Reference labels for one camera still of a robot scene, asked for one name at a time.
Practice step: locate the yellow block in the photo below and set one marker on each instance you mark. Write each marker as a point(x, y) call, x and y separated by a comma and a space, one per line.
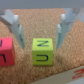
point(43, 50)

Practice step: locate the pink block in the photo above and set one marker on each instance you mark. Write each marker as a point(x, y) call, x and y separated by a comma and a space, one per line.
point(6, 50)

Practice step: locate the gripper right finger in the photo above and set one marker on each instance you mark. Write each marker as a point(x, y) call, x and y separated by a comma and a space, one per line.
point(63, 28)

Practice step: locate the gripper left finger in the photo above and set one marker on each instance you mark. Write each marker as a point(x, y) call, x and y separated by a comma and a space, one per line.
point(16, 27)

